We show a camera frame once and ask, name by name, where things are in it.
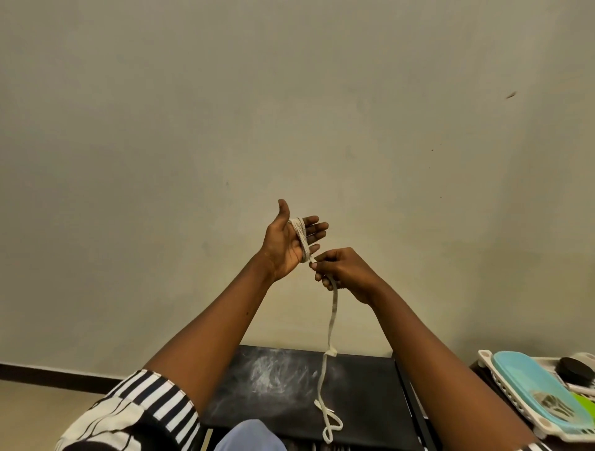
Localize person's left hand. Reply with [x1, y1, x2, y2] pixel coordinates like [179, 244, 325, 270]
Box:
[260, 199, 330, 282]

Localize person's right hand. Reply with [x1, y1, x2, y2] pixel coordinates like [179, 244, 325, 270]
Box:
[309, 247, 386, 305]

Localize white cord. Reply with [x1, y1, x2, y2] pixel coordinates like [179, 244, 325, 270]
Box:
[287, 217, 345, 444]

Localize person's left forearm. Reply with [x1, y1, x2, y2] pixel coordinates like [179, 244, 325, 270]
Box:
[142, 253, 277, 412]

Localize person's right forearm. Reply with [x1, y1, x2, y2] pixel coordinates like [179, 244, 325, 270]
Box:
[369, 281, 542, 451]

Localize pale blue trouser leg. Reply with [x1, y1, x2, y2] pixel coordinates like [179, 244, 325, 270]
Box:
[215, 419, 289, 451]

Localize light blue plastic tray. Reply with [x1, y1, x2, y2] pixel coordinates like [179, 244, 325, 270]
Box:
[492, 351, 595, 431]

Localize white plastic basket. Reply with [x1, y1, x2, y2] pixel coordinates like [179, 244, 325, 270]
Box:
[478, 349, 595, 442]

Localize black white striped sleeve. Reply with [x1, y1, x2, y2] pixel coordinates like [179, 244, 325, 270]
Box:
[55, 369, 201, 451]

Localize black round lid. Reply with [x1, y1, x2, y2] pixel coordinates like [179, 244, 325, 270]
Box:
[556, 357, 595, 389]

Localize dark skirting board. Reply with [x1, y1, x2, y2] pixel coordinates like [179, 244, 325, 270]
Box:
[0, 362, 125, 396]

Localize green plastic item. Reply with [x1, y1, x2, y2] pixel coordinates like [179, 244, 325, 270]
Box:
[572, 392, 595, 420]

